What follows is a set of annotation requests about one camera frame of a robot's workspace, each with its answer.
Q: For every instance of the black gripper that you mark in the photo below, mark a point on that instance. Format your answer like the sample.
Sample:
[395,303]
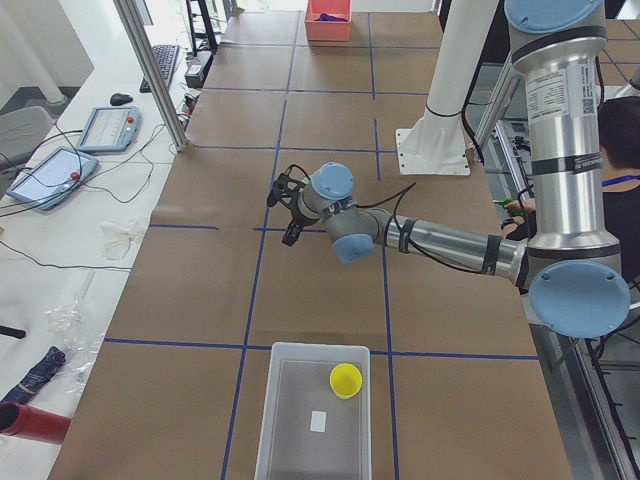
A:
[297,218]

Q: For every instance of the yellow plastic cup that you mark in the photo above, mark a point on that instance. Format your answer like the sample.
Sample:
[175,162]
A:
[345,380]

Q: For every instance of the purple microfiber cloth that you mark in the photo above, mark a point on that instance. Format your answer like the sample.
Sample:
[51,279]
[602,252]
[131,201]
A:
[326,17]

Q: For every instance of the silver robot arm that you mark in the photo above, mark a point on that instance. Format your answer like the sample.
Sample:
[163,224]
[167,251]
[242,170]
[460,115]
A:
[571,268]

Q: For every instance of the clear plastic storage box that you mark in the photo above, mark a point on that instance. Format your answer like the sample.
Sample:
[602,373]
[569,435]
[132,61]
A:
[307,430]

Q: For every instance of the mint green bowl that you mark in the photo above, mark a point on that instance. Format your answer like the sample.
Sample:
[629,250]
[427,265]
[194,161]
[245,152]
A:
[313,203]

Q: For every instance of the pink plastic bin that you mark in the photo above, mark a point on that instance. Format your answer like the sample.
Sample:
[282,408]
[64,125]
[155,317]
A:
[328,31]

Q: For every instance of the far teach pendant tablet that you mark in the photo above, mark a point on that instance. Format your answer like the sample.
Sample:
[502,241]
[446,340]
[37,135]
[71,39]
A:
[110,129]

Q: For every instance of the teach pendant tablet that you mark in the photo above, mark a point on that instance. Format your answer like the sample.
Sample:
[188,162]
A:
[110,129]
[54,179]

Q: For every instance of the black computer keyboard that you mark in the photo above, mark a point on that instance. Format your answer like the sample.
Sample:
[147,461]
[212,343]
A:
[166,57]

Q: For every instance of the black computer mouse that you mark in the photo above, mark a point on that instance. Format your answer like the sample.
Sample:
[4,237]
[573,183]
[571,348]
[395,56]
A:
[119,99]

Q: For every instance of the crumpled clear plastic wrap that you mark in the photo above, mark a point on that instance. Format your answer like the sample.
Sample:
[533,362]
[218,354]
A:
[79,339]

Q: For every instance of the near teach pendant tablet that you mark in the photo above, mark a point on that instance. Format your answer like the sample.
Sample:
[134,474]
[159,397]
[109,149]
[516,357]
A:
[54,179]

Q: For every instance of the folded dark blue umbrella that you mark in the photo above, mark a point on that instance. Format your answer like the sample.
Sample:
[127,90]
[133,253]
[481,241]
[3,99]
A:
[36,378]

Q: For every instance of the red cylinder tube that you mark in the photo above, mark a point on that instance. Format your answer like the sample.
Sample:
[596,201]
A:
[26,422]

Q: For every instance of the seated person in black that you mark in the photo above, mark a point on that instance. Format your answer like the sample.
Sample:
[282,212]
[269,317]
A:
[618,124]

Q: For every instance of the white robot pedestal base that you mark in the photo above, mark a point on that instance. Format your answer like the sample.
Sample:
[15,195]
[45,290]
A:
[435,145]

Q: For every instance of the aluminium frame post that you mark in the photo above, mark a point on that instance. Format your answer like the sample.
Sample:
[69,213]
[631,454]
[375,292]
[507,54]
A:
[136,33]

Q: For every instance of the green handled tool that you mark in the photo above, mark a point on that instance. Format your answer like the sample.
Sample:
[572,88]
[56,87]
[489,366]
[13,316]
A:
[511,207]

